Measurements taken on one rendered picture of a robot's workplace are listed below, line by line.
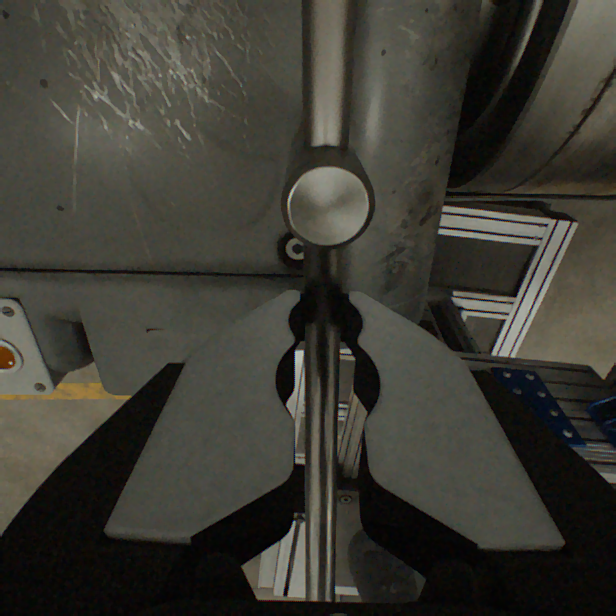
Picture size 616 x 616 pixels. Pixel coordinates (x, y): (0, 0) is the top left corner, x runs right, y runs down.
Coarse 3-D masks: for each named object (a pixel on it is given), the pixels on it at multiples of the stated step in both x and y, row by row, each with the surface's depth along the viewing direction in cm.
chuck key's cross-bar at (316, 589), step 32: (320, 0) 9; (352, 0) 9; (320, 32) 9; (352, 32) 9; (320, 64) 9; (352, 64) 10; (320, 96) 10; (320, 128) 10; (320, 256) 12; (320, 288) 12; (320, 320) 13; (320, 352) 13; (320, 384) 14; (320, 416) 14; (320, 448) 14; (320, 480) 15; (320, 512) 15; (320, 544) 15; (320, 576) 16
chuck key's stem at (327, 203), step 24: (288, 168) 11; (312, 168) 9; (336, 168) 9; (360, 168) 9; (288, 192) 9; (312, 192) 9; (336, 192) 9; (360, 192) 9; (288, 216) 10; (312, 216) 10; (336, 216) 10; (360, 216) 10; (312, 240) 10; (336, 240) 10
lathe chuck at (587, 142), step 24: (600, 96) 22; (600, 120) 23; (576, 144) 24; (600, 144) 24; (552, 168) 27; (576, 168) 27; (600, 168) 27; (504, 192) 33; (528, 192) 32; (552, 192) 32; (576, 192) 32; (600, 192) 31
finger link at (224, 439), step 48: (240, 336) 10; (288, 336) 10; (192, 384) 9; (240, 384) 9; (288, 384) 10; (192, 432) 7; (240, 432) 7; (288, 432) 7; (144, 480) 7; (192, 480) 7; (240, 480) 7; (288, 480) 7; (144, 528) 6; (192, 528) 6; (240, 528) 6; (288, 528) 7
